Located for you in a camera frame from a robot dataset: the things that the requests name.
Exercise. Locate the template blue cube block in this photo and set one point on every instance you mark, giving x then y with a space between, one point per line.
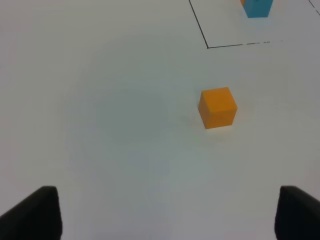
257 8

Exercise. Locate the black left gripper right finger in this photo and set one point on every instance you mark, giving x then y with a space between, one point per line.
297 215

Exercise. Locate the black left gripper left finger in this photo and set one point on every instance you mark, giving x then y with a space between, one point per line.
37 217

